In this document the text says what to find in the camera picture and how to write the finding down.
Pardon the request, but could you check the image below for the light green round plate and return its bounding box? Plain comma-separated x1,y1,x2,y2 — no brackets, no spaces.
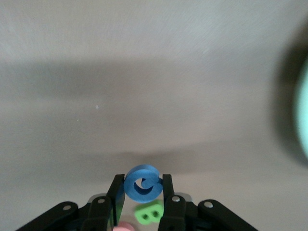
290,60,308,164

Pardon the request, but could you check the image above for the brown table cover mat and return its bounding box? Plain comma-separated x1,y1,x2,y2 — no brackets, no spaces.
0,0,308,231

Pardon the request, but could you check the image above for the blue round foam letter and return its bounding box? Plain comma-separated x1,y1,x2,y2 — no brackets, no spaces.
123,164,164,202

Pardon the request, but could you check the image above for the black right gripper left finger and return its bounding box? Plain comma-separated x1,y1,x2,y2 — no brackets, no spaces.
16,173,127,231

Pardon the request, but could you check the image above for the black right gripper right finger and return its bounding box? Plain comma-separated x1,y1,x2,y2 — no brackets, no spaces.
157,173,259,231

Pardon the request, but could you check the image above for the pink foam letter Q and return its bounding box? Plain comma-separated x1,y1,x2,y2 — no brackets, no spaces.
115,221,134,231

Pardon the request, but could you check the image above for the green foam letter B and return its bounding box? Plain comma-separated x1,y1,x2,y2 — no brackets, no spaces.
134,201,166,223

